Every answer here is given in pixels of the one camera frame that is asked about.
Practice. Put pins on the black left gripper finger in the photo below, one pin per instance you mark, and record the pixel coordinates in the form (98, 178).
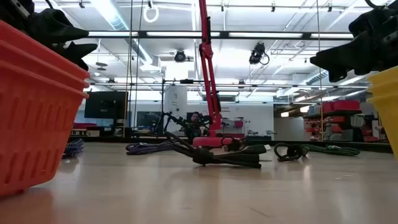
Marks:
(56, 28)
(76, 49)

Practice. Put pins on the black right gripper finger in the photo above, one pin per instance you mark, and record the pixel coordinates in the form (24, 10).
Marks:
(370, 20)
(345, 56)

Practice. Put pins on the black background robot arm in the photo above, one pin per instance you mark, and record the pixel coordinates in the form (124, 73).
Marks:
(174, 119)

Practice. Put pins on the yellow plastic basket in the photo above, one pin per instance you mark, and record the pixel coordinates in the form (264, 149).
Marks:
(388, 102)

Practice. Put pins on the black monitor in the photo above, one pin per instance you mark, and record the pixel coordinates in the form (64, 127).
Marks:
(105, 104)

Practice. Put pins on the storage shelf with red bins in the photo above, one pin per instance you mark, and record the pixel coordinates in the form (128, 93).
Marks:
(342, 119)

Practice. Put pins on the orange plastic slotted basket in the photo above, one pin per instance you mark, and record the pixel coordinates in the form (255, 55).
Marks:
(31, 124)

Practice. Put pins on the person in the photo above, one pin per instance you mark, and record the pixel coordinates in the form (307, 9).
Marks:
(195, 117)

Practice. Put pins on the black aluminium table frame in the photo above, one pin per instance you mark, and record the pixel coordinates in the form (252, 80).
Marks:
(373, 147)

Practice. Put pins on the dark wall screen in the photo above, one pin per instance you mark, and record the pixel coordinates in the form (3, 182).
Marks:
(149, 119)

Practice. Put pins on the black overhead frame crossbar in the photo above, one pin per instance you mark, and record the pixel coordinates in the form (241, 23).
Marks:
(224, 35)

